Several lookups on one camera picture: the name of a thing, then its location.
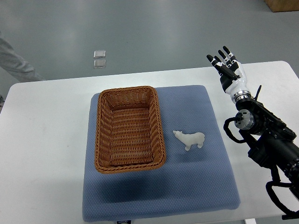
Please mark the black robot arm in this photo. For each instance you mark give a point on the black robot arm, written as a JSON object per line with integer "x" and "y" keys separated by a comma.
{"x": 271, "y": 145}

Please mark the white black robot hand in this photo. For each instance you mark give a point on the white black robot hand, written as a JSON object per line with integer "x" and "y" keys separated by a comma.
{"x": 232, "y": 75}

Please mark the white toy bear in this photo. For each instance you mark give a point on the white toy bear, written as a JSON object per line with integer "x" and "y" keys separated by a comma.
{"x": 197, "y": 138}

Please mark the blue padded mat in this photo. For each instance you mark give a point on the blue padded mat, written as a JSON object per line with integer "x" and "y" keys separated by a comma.
{"x": 198, "y": 180}

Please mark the brown wicker basket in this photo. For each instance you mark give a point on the brown wicker basket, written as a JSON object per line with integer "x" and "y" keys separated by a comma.
{"x": 129, "y": 135}

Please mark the brown cardboard box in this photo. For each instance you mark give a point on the brown cardboard box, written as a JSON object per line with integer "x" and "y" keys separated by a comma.
{"x": 282, "y": 5}

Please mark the upper metal floor plate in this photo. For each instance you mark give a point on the upper metal floor plate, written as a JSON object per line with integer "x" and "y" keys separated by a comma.
{"x": 99, "y": 54}

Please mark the grey trouser leg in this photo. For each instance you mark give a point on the grey trouser leg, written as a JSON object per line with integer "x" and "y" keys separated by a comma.
{"x": 16, "y": 65}

